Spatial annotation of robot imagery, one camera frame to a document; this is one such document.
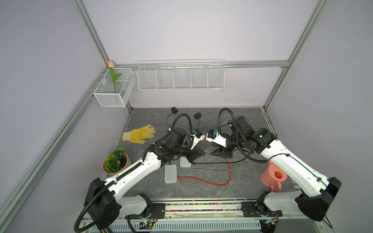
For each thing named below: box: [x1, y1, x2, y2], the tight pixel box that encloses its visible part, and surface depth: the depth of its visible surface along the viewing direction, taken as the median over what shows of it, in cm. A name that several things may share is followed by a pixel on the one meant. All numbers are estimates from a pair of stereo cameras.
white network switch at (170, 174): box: [164, 164, 177, 184], surface depth 87 cm
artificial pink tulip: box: [107, 60, 122, 94], surface depth 92 cm
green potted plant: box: [101, 147, 132, 177], surface depth 78 cm
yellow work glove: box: [121, 124, 156, 144], surface depth 107 cm
